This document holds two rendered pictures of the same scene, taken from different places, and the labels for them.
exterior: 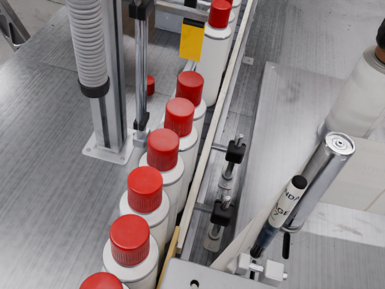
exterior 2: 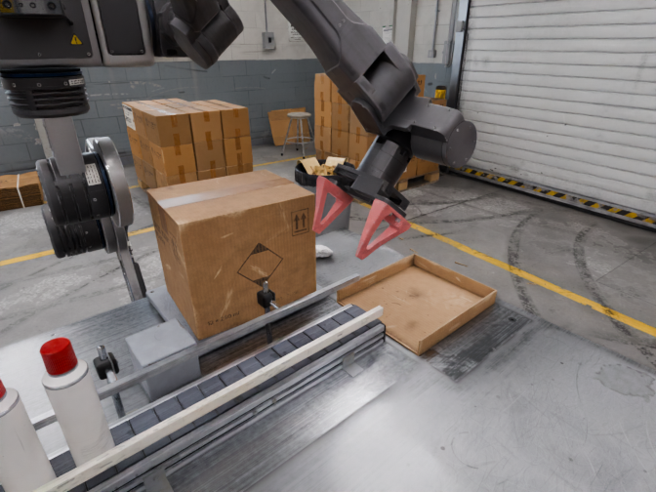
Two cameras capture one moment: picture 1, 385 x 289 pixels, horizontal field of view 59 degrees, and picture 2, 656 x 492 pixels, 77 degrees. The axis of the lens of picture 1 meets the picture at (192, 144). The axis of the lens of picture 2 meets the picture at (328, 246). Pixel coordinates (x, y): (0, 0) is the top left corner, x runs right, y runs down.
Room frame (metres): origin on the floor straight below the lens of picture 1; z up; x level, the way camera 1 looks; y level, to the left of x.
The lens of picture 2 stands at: (0.66, -0.54, 1.42)
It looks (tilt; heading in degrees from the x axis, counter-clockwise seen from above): 26 degrees down; 43
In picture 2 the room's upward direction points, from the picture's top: straight up
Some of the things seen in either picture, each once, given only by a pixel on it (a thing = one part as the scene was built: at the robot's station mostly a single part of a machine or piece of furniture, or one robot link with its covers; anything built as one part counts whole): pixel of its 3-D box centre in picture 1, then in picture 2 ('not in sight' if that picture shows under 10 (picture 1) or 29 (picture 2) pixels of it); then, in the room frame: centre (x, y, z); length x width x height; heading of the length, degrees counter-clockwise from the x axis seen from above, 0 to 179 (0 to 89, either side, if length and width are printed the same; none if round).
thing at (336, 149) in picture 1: (310, 187); not in sight; (0.28, -0.17, 0.97); 0.05 x 0.05 x 0.19
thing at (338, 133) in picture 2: not in sight; (379, 131); (4.28, 2.12, 0.57); 1.20 x 0.85 x 1.14; 171
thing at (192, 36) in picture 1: (191, 40); not in sight; (0.40, 0.02, 1.09); 0.03 x 0.01 x 0.06; 83
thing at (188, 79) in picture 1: (183, 134); not in sight; (0.33, 0.02, 0.98); 0.05 x 0.05 x 0.20
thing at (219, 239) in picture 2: not in sight; (235, 245); (1.14, 0.22, 0.99); 0.30 x 0.24 x 0.27; 168
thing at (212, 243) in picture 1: (214, 234); not in sight; (0.26, -0.06, 0.83); 0.06 x 0.03 x 0.01; 171
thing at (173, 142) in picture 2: not in sight; (188, 151); (2.67, 3.25, 0.45); 1.20 x 0.84 x 0.89; 81
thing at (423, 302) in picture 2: not in sight; (416, 296); (1.43, -0.11, 0.85); 0.30 x 0.26 x 0.04; 173
